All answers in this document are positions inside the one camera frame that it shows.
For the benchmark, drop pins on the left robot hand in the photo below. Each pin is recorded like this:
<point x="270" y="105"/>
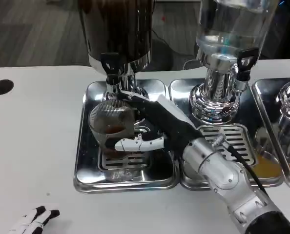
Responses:
<point x="35" y="219"/>

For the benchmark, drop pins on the clear drink dispenser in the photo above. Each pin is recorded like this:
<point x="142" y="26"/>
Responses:
<point x="218" y="83"/>

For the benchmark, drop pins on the steel drip tray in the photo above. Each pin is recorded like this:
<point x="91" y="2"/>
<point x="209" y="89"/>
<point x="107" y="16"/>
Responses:
<point x="264" y="102"/>
<point x="86" y="156"/>
<point x="181" y="92"/>

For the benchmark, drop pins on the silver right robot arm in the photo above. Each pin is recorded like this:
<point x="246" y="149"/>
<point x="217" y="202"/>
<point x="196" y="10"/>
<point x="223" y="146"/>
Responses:
<point x="220" y="173"/>

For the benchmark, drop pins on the black dispenser tap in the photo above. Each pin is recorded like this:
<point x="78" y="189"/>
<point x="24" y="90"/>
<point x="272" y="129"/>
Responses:
<point x="112" y="80"/>
<point x="242" y="75"/>

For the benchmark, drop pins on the steel slotted tray grid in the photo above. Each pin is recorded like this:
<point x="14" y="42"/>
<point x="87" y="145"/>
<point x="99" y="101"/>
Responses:
<point x="125" y="161"/>
<point x="240" y="136"/>

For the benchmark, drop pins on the clear ribbed glass cup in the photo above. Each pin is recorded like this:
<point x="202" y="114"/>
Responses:
<point x="103" y="114"/>

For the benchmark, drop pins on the black round counter hole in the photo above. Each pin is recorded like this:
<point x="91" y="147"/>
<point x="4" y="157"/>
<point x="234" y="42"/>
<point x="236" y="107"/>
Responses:
<point x="1" y="87"/>

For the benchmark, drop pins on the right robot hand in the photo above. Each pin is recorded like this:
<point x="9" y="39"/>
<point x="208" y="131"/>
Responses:
<point x="169" y="122"/>

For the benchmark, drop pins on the dark drink dispenser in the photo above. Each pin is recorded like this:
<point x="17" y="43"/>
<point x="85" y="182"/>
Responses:
<point x="115" y="29"/>

